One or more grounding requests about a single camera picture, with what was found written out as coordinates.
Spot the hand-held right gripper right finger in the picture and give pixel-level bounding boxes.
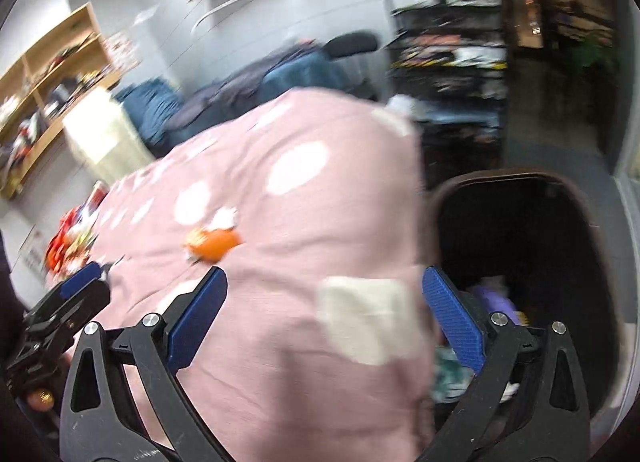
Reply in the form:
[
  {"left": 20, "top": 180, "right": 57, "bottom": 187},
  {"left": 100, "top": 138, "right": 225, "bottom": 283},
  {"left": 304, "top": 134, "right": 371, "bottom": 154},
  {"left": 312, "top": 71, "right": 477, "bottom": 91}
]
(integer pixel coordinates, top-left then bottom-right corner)
[{"left": 416, "top": 266, "right": 592, "bottom": 462}]

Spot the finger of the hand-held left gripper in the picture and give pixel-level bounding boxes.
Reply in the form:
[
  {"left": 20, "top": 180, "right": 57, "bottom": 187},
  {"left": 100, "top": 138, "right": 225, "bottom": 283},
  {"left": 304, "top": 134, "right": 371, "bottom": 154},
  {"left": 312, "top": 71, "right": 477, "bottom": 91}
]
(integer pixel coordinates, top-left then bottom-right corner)
[{"left": 25, "top": 262, "right": 112, "bottom": 329}]

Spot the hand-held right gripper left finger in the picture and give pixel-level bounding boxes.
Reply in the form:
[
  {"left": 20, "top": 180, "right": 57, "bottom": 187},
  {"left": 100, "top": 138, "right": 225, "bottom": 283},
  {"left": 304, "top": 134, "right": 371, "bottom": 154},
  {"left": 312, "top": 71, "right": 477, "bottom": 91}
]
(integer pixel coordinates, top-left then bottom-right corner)
[{"left": 59, "top": 266, "right": 229, "bottom": 462}]

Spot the purple wrapper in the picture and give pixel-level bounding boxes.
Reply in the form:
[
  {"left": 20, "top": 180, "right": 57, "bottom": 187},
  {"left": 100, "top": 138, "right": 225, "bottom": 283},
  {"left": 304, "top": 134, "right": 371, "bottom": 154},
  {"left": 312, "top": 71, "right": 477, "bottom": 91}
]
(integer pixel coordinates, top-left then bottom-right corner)
[{"left": 470, "top": 284, "right": 516, "bottom": 323}]

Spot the dark brown trash bin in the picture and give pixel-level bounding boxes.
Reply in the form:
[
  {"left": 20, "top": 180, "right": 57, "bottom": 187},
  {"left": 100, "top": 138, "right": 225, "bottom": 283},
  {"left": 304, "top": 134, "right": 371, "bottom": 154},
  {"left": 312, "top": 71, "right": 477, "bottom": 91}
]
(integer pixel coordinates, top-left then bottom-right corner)
[{"left": 429, "top": 171, "right": 621, "bottom": 423}]

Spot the pile of red packets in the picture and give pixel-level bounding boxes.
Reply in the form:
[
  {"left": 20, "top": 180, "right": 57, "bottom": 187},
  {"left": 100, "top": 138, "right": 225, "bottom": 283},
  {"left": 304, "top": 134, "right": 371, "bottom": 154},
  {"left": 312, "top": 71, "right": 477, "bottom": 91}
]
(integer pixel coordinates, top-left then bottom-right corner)
[{"left": 45, "top": 181, "right": 108, "bottom": 275}]

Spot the teal white wrapper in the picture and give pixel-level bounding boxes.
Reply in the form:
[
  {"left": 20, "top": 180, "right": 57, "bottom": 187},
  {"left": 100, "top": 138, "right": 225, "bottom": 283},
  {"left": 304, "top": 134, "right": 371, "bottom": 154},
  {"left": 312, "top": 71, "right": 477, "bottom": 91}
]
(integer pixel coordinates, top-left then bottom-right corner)
[{"left": 432, "top": 344, "right": 476, "bottom": 403}]

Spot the orange wrapper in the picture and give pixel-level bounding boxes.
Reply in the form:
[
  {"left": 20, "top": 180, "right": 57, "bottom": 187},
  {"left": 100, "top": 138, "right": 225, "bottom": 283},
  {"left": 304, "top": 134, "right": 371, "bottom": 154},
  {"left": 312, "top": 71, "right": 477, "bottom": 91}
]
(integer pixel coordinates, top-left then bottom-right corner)
[{"left": 185, "top": 226, "right": 243, "bottom": 264}]

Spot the pink dotted blanket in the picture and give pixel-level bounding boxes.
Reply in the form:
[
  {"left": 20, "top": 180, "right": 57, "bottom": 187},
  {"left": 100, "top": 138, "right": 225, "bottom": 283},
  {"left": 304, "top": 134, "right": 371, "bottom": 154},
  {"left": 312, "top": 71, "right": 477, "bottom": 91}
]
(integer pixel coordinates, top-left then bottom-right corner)
[{"left": 47, "top": 87, "right": 441, "bottom": 462}]

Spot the cream box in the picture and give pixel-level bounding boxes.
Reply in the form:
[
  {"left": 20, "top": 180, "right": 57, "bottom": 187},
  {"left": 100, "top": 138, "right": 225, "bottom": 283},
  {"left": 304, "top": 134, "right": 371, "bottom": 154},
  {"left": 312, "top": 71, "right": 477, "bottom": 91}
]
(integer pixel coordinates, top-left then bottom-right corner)
[{"left": 62, "top": 87, "right": 156, "bottom": 175}]

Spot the pile of blue grey clothes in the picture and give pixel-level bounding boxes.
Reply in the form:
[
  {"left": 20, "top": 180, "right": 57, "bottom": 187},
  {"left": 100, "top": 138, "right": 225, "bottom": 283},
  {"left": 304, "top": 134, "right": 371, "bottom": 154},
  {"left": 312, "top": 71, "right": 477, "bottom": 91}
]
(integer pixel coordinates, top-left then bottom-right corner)
[{"left": 115, "top": 49, "right": 351, "bottom": 153}]

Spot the white paper sheet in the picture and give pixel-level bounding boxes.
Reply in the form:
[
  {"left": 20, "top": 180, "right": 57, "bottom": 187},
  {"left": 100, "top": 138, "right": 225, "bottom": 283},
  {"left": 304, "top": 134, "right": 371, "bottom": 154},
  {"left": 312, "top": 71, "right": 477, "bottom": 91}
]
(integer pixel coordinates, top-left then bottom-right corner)
[{"left": 386, "top": 94, "right": 418, "bottom": 118}]

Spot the grey cloth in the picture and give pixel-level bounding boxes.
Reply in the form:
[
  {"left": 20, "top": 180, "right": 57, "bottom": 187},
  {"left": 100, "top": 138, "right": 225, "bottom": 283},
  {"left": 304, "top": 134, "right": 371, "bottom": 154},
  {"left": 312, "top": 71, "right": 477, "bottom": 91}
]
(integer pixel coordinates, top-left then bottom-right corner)
[{"left": 165, "top": 44, "right": 321, "bottom": 133}]

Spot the wooden bookcase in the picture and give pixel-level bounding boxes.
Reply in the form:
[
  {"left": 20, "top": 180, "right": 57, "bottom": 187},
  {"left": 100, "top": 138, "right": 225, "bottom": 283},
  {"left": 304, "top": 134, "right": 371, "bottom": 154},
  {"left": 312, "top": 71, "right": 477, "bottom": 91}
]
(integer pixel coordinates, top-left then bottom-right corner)
[{"left": 0, "top": 2, "right": 123, "bottom": 200}]

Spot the black chair headrest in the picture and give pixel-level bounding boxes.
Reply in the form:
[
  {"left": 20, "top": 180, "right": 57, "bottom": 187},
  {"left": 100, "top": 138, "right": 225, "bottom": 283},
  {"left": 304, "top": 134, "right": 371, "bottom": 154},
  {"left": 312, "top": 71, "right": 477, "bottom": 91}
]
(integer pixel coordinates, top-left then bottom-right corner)
[{"left": 324, "top": 31, "right": 379, "bottom": 59}]

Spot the potted plant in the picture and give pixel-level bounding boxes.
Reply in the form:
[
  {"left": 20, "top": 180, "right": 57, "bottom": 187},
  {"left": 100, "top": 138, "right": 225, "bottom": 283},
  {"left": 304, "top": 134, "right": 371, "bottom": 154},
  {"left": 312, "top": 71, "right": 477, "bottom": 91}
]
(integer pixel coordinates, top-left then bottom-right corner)
[{"left": 570, "top": 34, "right": 618, "bottom": 75}]

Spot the wall poster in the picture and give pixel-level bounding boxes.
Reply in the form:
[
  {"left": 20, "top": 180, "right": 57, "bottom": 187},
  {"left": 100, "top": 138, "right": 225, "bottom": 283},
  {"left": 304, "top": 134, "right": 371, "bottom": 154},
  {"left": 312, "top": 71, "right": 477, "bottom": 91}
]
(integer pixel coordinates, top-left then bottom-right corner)
[{"left": 105, "top": 31, "right": 141, "bottom": 70}]

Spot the black wire rack cart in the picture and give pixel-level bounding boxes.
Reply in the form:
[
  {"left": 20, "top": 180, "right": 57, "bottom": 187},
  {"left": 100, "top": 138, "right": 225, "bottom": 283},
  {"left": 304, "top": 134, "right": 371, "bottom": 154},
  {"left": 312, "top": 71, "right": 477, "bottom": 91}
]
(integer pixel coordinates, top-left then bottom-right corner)
[{"left": 382, "top": 0, "right": 508, "bottom": 183}]

